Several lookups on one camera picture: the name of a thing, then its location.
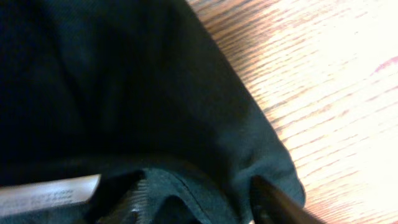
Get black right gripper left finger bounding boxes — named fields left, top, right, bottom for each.
left=83, top=179, right=149, bottom=224

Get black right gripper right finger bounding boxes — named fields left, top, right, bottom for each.
left=250, top=175, right=323, bottom=224

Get dark teal t-shirt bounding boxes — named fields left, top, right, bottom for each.
left=1, top=1, right=305, bottom=223

